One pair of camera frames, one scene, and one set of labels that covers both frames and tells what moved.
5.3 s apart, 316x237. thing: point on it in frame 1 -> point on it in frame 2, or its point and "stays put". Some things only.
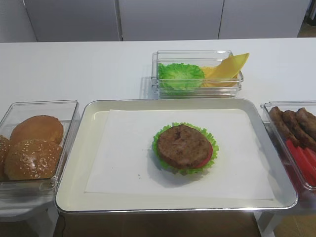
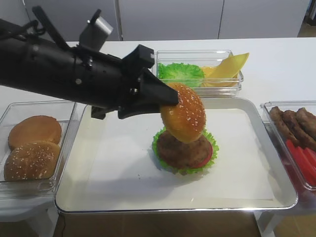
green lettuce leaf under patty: [202, 131] stays put
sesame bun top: [5, 148] -> [184, 122]
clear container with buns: [34, 138] stays put
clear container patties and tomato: [293, 123] stays put
